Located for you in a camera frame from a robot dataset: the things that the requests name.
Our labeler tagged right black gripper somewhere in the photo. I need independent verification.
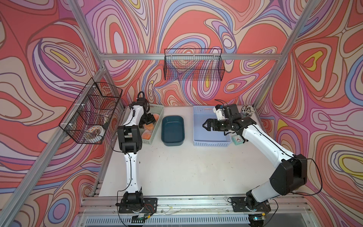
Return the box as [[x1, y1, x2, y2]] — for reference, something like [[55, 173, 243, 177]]
[[202, 119, 232, 131]]

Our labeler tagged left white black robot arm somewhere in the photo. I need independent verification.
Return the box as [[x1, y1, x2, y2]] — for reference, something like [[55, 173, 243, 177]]
[[117, 97, 155, 210]]

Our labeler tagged netted orange back right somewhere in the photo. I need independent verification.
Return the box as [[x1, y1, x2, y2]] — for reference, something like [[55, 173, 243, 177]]
[[153, 113, 160, 122]]

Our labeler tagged light blue plastic basket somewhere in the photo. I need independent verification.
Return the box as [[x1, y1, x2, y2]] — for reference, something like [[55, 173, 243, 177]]
[[192, 105, 232, 147]]

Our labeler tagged green plastic basket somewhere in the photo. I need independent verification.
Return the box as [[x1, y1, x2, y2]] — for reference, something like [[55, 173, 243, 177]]
[[140, 104, 164, 145]]

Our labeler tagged dark teal plastic tub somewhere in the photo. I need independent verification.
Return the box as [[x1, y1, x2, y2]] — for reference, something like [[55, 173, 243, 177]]
[[161, 115, 185, 147]]

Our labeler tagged small teal alarm clock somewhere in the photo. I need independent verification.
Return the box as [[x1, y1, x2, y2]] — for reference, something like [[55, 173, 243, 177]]
[[232, 135, 244, 146]]

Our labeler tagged cup of pencils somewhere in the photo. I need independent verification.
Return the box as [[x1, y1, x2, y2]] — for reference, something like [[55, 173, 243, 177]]
[[241, 105, 255, 117]]

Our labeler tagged item in left wire basket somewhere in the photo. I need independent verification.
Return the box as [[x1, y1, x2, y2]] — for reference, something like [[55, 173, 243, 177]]
[[85, 125, 105, 142]]

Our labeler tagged black wire basket left wall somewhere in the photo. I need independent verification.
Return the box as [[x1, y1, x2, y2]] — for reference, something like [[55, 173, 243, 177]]
[[59, 79, 123, 144]]

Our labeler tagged black wire basket wall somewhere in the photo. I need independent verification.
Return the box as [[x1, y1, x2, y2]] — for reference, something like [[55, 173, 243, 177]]
[[59, 79, 123, 144], [164, 47, 225, 81]]

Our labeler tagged black wire basket back wall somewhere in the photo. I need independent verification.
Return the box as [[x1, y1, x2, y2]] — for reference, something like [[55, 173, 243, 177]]
[[164, 47, 225, 81]]

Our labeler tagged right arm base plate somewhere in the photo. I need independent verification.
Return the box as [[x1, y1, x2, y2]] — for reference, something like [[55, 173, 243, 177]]
[[227, 197, 271, 213]]

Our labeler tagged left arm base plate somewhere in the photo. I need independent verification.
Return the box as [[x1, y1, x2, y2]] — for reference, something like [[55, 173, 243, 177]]
[[116, 197, 158, 214]]

